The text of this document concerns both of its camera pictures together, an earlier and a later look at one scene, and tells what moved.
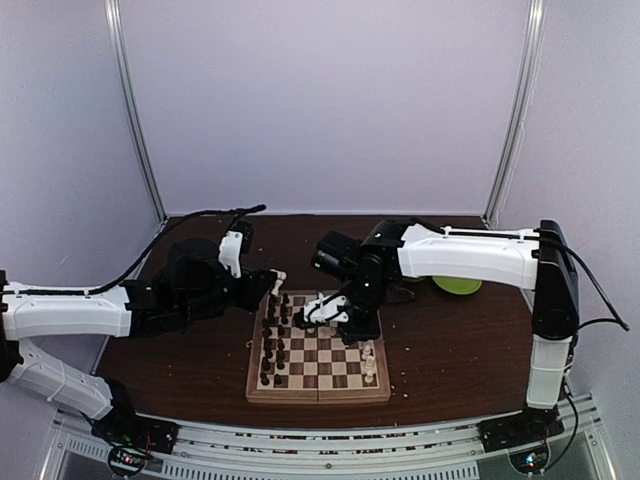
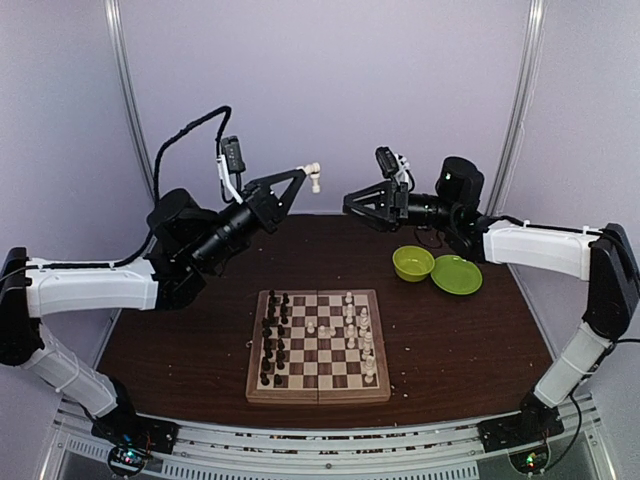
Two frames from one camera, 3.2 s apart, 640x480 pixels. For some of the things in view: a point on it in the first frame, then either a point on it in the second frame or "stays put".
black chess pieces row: [273, 326] stays put
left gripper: [254, 287] -> [260, 197]
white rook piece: [281, 275] -> [313, 170]
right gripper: [370, 330] -> [392, 204]
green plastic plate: [458, 286] stays put
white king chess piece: [370, 362] stays put
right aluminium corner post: [529, 83] stays put
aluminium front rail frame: [448, 451] stays put
